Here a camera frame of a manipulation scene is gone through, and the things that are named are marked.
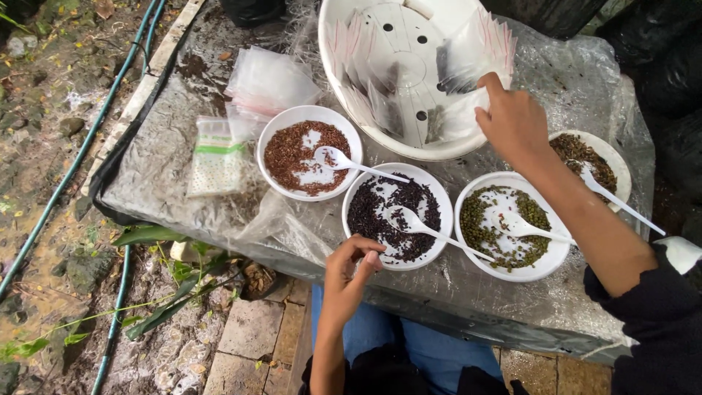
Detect person's left hand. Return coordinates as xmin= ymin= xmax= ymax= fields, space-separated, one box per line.
xmin=324 ymin=234 xmax=387 ymax=326

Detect person's right hand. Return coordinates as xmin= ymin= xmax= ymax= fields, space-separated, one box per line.
xmin=474 ymin=71 xmax=552 ymax=172

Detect flat clear seed packet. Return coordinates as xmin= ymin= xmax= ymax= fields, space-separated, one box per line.
xmin=425 ymin=87 xmax=491 ymax=145

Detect brown seeds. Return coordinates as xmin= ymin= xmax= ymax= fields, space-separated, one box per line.
xmin=550 ymin=133 xmax=618 ymax=205

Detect black rice grains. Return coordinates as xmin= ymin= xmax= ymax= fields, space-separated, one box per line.
xmin=347 ymin=173 xmax=443 ymax=263

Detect bunch of clear seed packets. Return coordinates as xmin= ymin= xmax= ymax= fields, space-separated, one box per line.
xmin=436 ymin=8 xmax=518 ymax=97

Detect black shirt hem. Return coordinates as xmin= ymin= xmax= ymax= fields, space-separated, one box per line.
xmin=298 ymin=345 xmax=530 ymax=395

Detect green mung beans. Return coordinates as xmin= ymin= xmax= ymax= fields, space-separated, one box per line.
xmin=460 ymin=185 xmax=552 ymax=273

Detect white plastic spoon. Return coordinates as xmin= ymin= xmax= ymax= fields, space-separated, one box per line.
xmin=383 ymin=205 xmax=497 ymax=263
xmin=314 ymin=146 xmax=411 ymax=184
xmin=492 ymin=211 xmax=578 ymax=247
xmin=578 ymin=163 xmax=668 ymax=238

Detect blue jeans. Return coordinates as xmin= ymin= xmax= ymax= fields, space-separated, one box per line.
xmin=311 ymin=282 xmax=505 ymax=395

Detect white bowl with brown seeds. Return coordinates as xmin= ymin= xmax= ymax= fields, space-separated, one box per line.
xmin=548 ymin=130 xmax=633 ymax=214

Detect white bowl with black rice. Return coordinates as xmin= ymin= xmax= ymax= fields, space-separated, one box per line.
xmin=341 ymin=162 xmax=455 ymax=272

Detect large white plastic basin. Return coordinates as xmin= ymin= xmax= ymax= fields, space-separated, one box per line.
xmin=318 ymin=0 xmax=517 ymax=162

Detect white bowl with green beans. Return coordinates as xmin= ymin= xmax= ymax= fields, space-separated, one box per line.
xmin=454 ymin=172 xmax=574 ymax=283

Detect red brown rice grains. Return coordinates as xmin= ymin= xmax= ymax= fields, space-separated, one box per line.
xmin=264 ymin=121 xmax=352 ymax=197

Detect heap of black bags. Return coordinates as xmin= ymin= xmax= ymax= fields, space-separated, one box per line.
xmin=595 ymin=0 xmax=702 ymax=242

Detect row of clear seed packets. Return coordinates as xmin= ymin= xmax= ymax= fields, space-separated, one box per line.
xmin=326 ymin=11 xmax=408 ymax=139

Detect white bowl with red rice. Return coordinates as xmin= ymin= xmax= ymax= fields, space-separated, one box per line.
xmin=257 ymin=105 xmax=364 ymax=202

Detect green leafy plant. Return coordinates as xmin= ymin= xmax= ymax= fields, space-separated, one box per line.
xmin=0 ymin=224 xmax=245 ymax=360

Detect green label bag pack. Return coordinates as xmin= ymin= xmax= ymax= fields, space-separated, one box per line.
xmin=186 ymin=116 xmax=249 ymax=199

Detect white cuff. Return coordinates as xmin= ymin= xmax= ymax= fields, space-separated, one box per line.
xmin=654 ymin=236 xmax=702 ymax=276

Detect clear plastic table sheet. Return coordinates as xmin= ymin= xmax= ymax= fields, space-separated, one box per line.
xmin=100 ymin=0 xmax=657 ymax=354

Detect stack of empty clear bags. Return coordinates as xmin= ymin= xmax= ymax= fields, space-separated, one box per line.
xmin=224 ymin=45 xmax=324 ymax=141

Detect black sleeve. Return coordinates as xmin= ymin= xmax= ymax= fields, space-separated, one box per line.
xmin=582 ymin=244 xmax=702 ymax=395

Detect pale wooden plank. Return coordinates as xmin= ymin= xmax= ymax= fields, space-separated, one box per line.
xmin=80 ymin=0 xmax=207 ymax=196

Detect black plastic bag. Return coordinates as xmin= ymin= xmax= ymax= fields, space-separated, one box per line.
xmin=219 ymin=0 xmax=287 ymax=29

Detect green garden hose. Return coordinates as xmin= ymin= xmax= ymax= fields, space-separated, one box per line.
xmin=0 ymin=0 xmax=161 ymax=301
xmin=90 ymin=0 xmax=168 ymax=395

